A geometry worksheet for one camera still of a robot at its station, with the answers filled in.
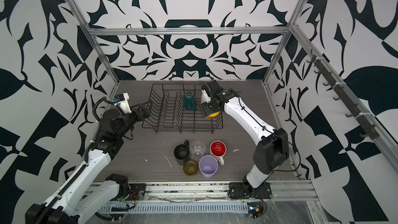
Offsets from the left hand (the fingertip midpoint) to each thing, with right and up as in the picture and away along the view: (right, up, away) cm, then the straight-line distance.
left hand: (146, 100), depth 74 cm
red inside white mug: (+35, -28, +13) cm, 47 cm away
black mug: (+16, -29, +11) cm, 35 cm away
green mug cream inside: (+19, -1, +22) cm, 29 cm away
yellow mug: (+32, -7, +2) cm, 32 cm away
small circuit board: (+50, -49, -2) cm, 71 cm away
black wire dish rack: (+11, -5, +25) cm, 28 cm away
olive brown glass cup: (+21, -35, +7) cm, 41 cm away
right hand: (+31, -4, +9) cm, 32 cm away
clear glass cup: (+24, -28, +13) cm, 39 cm away
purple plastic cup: (+29, -33, +6) cm, 45 cm away
